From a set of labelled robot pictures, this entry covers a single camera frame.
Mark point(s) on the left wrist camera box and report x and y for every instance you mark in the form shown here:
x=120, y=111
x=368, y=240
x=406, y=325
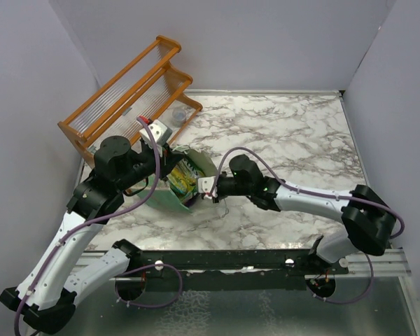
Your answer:
x=154, y=131

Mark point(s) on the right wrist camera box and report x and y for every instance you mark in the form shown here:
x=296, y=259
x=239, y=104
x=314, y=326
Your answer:
x=206, y=187

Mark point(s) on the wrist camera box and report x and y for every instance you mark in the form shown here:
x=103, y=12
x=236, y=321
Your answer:
x=154, y=131
x=206, y=187

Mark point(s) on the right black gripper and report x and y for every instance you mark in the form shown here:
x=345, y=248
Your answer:
x=216, y=200

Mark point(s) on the orange wooden shelf rack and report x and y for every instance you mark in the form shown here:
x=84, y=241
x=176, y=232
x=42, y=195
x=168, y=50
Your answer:
x=148, y=86

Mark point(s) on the small clear plastic jar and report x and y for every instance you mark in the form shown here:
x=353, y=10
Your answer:
x=178, y=117

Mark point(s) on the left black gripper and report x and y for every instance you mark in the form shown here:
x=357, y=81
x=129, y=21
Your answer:
x=168, y=159

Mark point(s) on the green printed paper bag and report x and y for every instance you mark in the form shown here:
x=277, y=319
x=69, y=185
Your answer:
x=163, y=199

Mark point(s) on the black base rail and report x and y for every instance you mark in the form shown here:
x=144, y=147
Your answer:
x=235, y=270

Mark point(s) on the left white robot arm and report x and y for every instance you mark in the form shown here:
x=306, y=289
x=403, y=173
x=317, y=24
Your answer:
x=47, y=299

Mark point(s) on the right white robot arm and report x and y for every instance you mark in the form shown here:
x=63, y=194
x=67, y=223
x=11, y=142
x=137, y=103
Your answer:
x=367, y=222

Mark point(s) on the green yellow snack packet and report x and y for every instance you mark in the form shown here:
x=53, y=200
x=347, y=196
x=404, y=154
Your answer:
x=183, y=180

